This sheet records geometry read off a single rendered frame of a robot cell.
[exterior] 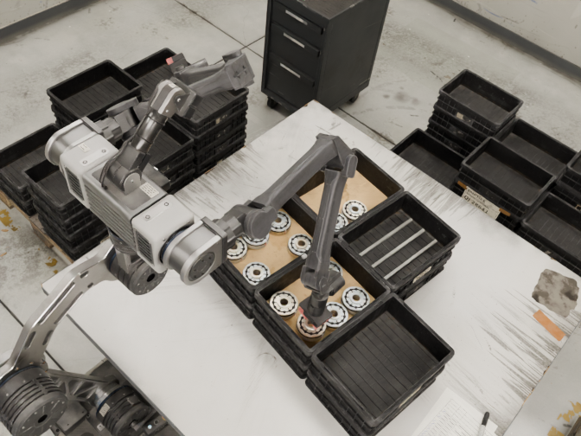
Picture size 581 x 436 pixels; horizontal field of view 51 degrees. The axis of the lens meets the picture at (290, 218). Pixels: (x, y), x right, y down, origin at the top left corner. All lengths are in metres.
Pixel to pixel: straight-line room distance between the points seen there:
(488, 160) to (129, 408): 2.19
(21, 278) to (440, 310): 2.09
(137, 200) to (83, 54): 3.10
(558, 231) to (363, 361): 1.61
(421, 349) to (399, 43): 3.15
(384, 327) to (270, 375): 0.44
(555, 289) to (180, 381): 1.55
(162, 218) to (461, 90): 2.60
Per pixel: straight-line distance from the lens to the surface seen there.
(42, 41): 4.78
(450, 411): 2.30
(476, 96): 3.81
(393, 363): 2.17
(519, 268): 2.73
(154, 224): 1.52
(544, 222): 3.42
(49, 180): 3.09
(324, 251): 1.86
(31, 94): 4.34
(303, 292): 2.24
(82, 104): 3.45
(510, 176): 3.40
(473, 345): 2.45
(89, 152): 1.71
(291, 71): 3.75
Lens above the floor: 2.73
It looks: 51 degrees down
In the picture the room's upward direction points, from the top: 9 degrees clockwise
